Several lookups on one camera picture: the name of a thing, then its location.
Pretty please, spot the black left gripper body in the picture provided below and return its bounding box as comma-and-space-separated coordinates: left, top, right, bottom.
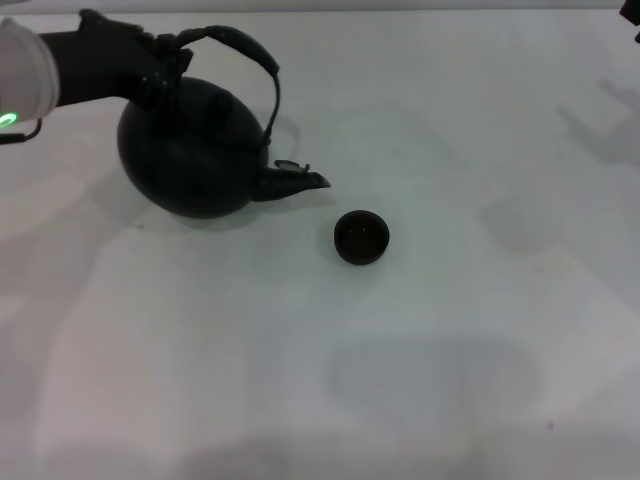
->
37, 9, 152, 108

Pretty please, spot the black round teapot with handle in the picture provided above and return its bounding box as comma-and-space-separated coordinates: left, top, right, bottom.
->
116, 24, 333, 220

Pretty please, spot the dark left wrist cable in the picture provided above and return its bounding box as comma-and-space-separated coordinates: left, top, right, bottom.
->
0, 116, 43, 147

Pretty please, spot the small dark teacup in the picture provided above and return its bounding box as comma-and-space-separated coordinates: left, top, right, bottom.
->
333, 209, 392, 267

